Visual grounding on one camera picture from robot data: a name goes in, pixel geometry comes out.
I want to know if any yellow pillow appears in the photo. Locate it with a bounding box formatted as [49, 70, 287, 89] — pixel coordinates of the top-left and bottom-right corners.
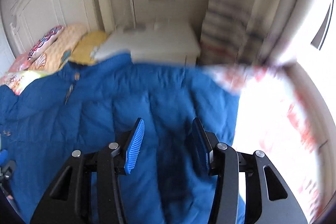
[69, 31, 108, 65]

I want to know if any white wooden headboard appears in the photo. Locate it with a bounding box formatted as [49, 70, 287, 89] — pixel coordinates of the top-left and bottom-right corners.
[10, 0, 116, 53]

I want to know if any cream textured pillow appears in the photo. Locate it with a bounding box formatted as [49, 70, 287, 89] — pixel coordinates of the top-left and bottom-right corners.
[29, 23, 87, 73]

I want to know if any white nightstand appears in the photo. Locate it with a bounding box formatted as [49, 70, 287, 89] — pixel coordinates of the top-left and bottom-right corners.
[91, 22, 201, 66]

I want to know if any blue quilted puffer jacket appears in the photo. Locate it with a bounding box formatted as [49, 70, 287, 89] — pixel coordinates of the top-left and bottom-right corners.
[1, 53, 239, 223]

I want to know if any patterned round cushion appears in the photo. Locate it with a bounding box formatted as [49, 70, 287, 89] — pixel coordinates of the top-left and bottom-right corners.
[27, 25, 65, 63]

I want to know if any floral quilt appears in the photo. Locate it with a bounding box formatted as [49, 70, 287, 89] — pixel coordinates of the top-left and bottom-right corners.
[0, 62, 326, 222]

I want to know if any nautical print curtain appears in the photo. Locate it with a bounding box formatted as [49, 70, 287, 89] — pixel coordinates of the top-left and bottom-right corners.
[199, 0, 297, 65]

